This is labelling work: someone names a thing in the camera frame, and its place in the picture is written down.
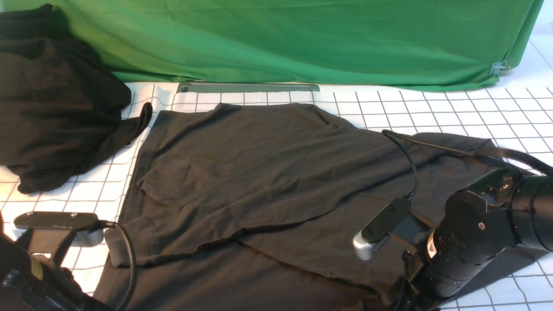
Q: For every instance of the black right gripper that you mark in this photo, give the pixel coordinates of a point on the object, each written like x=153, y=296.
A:
x=440, y=265

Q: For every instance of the gray long sleeve shirt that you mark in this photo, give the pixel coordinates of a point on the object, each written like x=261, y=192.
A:
x=254, y=208

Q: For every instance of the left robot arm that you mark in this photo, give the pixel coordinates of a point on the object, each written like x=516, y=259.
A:
x=32, y=274

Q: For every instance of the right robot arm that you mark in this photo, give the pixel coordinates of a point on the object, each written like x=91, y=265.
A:
x=500, y=210

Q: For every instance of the white grid table mat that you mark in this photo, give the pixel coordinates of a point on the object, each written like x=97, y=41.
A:
x=512, y=118

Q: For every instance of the metal binder clip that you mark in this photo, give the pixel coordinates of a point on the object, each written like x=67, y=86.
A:
x=499, y=68

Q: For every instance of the green backdrop cloth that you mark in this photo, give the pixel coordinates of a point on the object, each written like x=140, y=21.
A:
x=426, y=45

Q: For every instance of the black clothes pile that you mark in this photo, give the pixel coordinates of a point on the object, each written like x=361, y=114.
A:
x=60, y=107

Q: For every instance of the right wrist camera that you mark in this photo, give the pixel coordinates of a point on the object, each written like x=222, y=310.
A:
x=377, y=231

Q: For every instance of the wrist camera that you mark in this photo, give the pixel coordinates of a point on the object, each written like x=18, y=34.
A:
x=377, y=231
x=88, y=227

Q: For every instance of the gray metal rail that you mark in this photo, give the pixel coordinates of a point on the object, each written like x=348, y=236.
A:
x=210, y=87

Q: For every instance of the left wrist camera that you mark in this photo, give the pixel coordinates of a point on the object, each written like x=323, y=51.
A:
x=88, y=227

